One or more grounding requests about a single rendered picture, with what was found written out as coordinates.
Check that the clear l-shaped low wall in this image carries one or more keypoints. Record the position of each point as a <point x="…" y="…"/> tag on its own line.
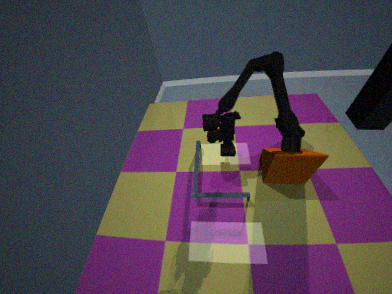
<point x="217" y="199"/>

